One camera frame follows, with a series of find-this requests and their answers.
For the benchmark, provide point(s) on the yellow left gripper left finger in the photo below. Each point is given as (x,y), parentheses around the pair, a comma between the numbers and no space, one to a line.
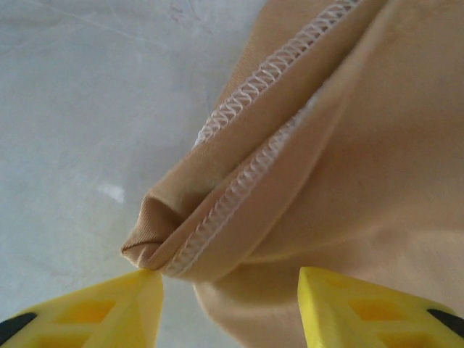
(119,319)

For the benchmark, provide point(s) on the tan t-shirt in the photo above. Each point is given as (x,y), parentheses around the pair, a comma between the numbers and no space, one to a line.
(344,181)

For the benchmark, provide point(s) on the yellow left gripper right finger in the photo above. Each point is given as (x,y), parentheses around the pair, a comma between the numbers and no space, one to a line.
(362,319)

